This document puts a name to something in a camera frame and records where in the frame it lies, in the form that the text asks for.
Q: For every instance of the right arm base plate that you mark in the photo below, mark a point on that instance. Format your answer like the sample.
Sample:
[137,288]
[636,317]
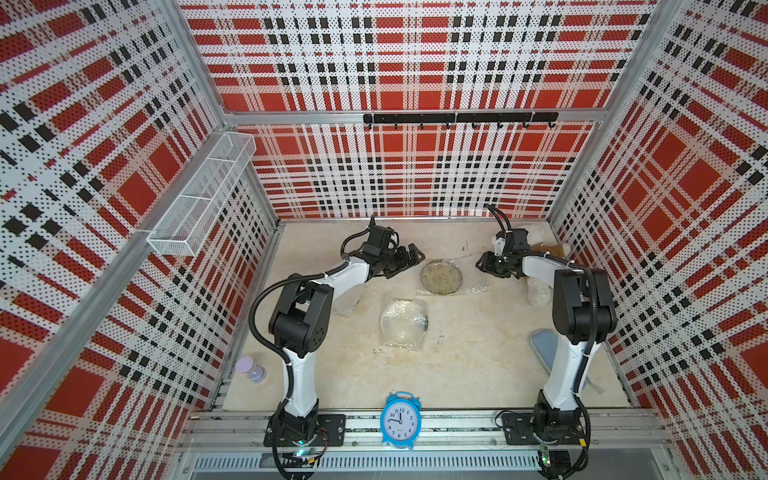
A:
[516,427]

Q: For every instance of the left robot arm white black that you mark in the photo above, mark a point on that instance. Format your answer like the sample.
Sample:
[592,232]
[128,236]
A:
[291,318]

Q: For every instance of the blue alarm clock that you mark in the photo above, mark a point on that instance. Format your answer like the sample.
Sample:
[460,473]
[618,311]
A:
[401,420]

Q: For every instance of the white wire mesh basket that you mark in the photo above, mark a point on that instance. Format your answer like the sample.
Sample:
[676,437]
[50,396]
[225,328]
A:
[216,170]

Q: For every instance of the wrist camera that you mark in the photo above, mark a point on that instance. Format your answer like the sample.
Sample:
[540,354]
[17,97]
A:
[379,237]
[499,246]

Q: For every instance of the bubble wrapped plate left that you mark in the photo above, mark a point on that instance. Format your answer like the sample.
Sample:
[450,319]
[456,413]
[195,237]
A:
[347,303]

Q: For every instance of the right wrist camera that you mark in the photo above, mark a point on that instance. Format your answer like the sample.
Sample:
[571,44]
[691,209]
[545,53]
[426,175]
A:
[499,246]

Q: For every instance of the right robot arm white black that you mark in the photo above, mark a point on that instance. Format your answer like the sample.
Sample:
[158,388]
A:
[583,314]

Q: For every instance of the black hook rail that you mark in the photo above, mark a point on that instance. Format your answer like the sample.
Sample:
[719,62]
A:
[449,118]

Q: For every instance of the grey blue oval dish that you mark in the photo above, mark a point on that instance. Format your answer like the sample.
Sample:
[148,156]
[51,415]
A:
[545,351]

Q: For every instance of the white teddy bear brown shirt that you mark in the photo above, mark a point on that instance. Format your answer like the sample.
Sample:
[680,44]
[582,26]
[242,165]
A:
[539,273]

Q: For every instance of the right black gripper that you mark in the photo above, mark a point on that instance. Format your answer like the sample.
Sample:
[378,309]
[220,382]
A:
[485,260]

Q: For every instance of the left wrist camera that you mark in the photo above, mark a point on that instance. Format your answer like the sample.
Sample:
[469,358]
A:
[379,237]

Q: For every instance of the yellow patterned plate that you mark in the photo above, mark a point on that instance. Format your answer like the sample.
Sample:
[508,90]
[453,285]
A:
[441,277]

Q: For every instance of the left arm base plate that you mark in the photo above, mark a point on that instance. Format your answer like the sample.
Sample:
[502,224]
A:
[284,430]

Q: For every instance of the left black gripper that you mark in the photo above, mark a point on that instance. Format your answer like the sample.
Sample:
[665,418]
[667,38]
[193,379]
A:
[403,261]

